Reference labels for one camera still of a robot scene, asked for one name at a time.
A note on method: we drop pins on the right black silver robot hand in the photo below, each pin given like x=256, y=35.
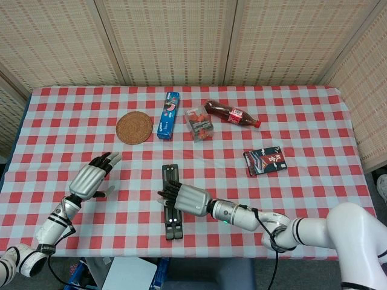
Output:
x=192, y=199

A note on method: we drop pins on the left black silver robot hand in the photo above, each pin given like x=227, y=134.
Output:
x=86, y=181

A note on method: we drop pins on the black folding stand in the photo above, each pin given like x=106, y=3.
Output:
x=173, y=226

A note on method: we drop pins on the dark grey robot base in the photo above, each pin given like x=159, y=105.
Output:
x=211, y=275

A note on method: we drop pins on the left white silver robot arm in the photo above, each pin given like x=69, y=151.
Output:
x=51, y=226

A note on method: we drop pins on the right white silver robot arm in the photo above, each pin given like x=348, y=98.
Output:
x=347, y=229

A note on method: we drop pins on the red white checkered tablecloth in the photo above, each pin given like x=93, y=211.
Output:
x=45, y=145

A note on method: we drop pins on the round brown rattan coaster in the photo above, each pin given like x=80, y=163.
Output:
x=134, y=127

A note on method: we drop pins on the clear plastic box red contents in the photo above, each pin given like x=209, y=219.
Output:
x=199, y=124

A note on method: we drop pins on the blue carton box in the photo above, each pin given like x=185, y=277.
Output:
x=160, y=272

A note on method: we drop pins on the blue Oreo cookie box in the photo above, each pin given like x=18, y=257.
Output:
x=167, y=121

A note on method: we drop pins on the dark snack packet red print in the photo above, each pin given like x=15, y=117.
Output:
x=266, y=160

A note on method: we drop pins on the cola bottle with red label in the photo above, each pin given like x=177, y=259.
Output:
x=226, y=113

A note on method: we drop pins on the blue plastic crate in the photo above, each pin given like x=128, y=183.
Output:
x=77, y=276

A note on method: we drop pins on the white flat board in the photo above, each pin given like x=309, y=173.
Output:
x=130, y=273

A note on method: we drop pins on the bamboo folding screen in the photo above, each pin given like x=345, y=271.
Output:
x=181, y=45

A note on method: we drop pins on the white shoe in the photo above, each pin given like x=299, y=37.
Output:
x=382, y=187

